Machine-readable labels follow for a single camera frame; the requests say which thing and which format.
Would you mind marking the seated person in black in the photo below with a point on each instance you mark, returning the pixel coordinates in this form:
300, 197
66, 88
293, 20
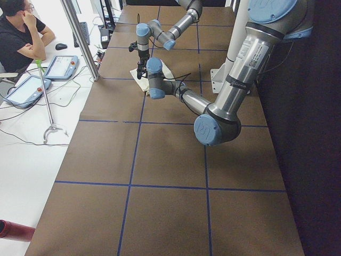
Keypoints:
23, 36

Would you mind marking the black computer mouse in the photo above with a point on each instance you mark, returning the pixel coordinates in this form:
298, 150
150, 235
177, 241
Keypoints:
60, 46

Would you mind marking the metal reacher grabber stick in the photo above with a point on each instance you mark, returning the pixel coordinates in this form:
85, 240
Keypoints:
53, 128

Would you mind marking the black box white label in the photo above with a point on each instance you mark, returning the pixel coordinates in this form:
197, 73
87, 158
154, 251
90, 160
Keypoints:
104, 37

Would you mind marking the red fire extinguisher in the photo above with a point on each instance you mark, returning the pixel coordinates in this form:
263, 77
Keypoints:
16, 232

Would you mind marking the grey aluminium frame post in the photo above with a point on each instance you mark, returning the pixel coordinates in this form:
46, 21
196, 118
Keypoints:
76, 29

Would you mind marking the far blue teach pendant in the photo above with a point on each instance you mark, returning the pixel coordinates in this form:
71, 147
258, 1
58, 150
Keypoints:
62, 67

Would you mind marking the cream long-sleeve cat shirt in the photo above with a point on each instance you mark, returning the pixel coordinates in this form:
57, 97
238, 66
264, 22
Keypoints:
143, 83

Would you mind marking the near blue teach pendant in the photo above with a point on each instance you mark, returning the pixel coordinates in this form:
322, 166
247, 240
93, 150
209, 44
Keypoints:
27, 93

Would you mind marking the white pedestal mounting base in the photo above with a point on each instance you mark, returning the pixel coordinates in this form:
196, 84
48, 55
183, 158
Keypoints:
218, 76

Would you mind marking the blue teach pendant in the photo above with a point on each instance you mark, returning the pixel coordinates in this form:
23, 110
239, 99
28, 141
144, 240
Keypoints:
27, 93
62, 67

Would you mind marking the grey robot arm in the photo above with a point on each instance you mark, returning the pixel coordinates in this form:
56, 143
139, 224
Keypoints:
166, 38
259, 26

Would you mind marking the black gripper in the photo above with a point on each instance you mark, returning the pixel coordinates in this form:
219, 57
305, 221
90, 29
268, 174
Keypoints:
144, 55

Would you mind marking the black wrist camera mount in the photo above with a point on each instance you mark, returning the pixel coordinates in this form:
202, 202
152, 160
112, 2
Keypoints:
133, 46

